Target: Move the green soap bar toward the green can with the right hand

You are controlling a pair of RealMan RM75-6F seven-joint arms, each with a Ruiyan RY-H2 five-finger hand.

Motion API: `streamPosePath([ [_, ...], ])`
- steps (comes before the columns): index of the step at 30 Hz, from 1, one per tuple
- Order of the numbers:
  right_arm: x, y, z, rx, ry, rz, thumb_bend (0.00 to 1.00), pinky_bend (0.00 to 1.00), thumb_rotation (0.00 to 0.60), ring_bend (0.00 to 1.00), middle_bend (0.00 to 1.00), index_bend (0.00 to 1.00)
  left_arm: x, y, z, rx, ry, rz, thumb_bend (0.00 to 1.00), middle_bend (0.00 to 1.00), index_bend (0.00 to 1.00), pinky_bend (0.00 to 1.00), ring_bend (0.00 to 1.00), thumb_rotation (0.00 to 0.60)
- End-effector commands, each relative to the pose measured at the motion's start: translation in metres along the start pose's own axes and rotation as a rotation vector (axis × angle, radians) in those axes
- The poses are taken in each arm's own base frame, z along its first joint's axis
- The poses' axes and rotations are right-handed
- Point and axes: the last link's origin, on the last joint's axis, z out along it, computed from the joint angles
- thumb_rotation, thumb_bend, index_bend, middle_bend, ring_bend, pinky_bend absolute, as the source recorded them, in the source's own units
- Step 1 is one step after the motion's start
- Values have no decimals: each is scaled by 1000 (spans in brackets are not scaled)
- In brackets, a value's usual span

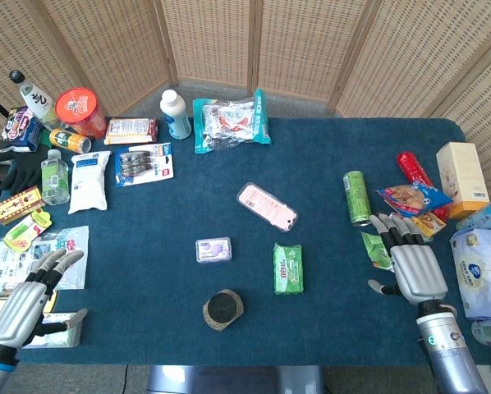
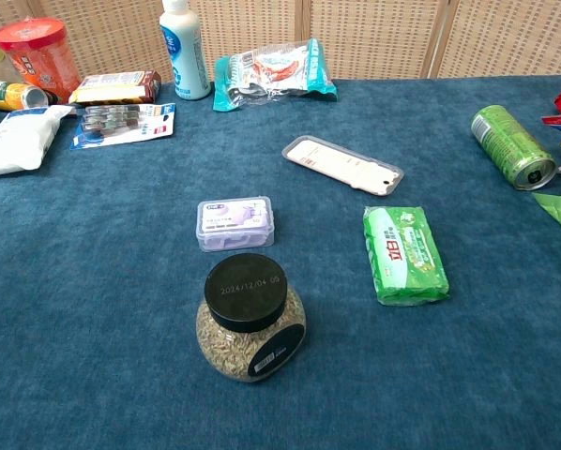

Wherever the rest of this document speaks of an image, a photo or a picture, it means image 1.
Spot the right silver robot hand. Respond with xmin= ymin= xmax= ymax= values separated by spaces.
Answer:
xmin=367 ymin=213 xmax=450 ymax=307

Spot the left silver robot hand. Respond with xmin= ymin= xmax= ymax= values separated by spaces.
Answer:
xmin=0 ymin=248 xmax=89 ymax=364

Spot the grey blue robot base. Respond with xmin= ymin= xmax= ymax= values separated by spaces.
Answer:
xmin=146 ymin=364 xmax=324 ymax=394

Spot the yellow and black packaged item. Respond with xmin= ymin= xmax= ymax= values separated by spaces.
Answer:
xmin=43 ymin=289 xmax=60 ymax=314

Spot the white flat printed package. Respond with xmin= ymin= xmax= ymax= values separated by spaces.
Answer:
xmin=0 ymin=237 xmax=35 ymax=299

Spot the small yellow snack packet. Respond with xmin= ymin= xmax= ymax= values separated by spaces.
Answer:
xmin=409 ymin=211 xmax=447 ymax=240

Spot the green and white plastic bag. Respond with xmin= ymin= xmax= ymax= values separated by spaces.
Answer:
xmin=360 ymin=231 xmax=394 ymax=272

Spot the white rectangular box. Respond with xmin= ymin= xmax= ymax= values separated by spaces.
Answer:
xmin=21 ymin=309 xmax=85 ymax=349

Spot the clear bag red blue print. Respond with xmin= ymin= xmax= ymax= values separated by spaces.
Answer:
xmin=31 ymin=225 xmax=89 ymax=291

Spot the large white tissue pack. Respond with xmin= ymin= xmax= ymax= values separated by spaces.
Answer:
xmin=449 ymin=227 xmax=491 ymax=320

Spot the blue and red snack bag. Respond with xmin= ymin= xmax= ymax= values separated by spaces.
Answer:
xmin=375 ymin=181 xmax=454 ymax=218

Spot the green yellow blister pack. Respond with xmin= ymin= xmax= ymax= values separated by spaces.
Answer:
xmin=2 ymin=208 xmax=53 ymax=252

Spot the blue label plastic bottle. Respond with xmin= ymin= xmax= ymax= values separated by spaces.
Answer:
xmin=455 ymin=200 xmax=491 ymax=231

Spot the green drink can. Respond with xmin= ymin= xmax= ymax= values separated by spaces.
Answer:
xmin=342 ymin=170 xmax=373 ymax=227

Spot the small yellow red box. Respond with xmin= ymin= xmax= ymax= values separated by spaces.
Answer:
xmin=0 ymin=186 xmax=46 ymax=226

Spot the red tube package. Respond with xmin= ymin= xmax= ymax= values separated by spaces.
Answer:
xmin=396 ymin=151 xmax=451 ymax=222

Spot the beige and orange carton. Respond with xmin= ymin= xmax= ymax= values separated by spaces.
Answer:
xmin=435 ymin=141 xmax=490 ymax=219

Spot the clear bottle green label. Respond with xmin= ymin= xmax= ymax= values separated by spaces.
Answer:
xmin=40 ymin=149 xmax=71 ymax=206

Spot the black work glove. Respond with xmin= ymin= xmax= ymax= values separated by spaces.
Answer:
xmin=0 ymin=141 xmax=52 ymax=196

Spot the white pouch blue label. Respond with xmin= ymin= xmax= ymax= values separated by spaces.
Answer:
xmin=67 ymin=150 xmax=112 ymax=215

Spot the pink flat clear-cased package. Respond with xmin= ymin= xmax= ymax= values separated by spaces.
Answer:
xmin=236 ymin=182 xmax=299 ymax=233

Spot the yellow and green can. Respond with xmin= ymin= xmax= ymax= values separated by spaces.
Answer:
xmin=48 ymin=128 xmax=93 ymax=154

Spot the purple snack bag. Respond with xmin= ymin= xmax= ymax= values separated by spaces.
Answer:
xmin=0 ymin=106 xmax=44 ymax=153

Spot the blue card blister pack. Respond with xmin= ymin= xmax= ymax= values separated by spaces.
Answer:
xmin=114 ymin=142 xmax=175 ymax=188

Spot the small purple plastic box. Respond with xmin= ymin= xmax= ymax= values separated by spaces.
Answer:
xmin=195 ymin=236 xmax=233 ymax=264

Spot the red instant noodle tub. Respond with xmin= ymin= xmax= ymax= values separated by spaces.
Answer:
xmin=54 ymin=87 xmax=108 ymax=140

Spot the white bottle with black cap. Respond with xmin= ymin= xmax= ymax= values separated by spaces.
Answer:
xmin=8 ymin=70 xmax=60 ymax=131

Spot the red and white biscuit box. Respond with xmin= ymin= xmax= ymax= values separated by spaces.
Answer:
xmin=103 ymin=117 xmax=159 ymax=146

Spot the teal edged clear food bag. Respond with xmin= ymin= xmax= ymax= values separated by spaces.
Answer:
xmin=192 ymin=88 xmax=272 ymax=155

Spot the white milk bottle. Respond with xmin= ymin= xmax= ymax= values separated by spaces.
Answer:
xmin=159 ymin=89 xmax=193 ymax=140

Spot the woven bamboo folding screen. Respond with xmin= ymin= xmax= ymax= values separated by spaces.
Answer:
xmin=0 ymin=0 xmax=491 ymax=202

